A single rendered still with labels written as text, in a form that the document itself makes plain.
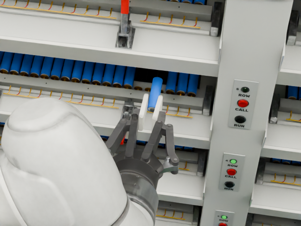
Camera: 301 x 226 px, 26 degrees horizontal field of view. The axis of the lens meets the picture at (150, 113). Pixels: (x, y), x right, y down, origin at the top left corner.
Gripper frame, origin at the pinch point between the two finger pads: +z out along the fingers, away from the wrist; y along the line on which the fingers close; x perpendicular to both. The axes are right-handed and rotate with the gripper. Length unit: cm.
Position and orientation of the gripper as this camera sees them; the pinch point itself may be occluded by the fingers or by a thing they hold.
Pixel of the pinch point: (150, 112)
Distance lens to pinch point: 111.5
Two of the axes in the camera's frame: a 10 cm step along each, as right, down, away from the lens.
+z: 1.5, -5.8, 8.0
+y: -9.9, -1.2, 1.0
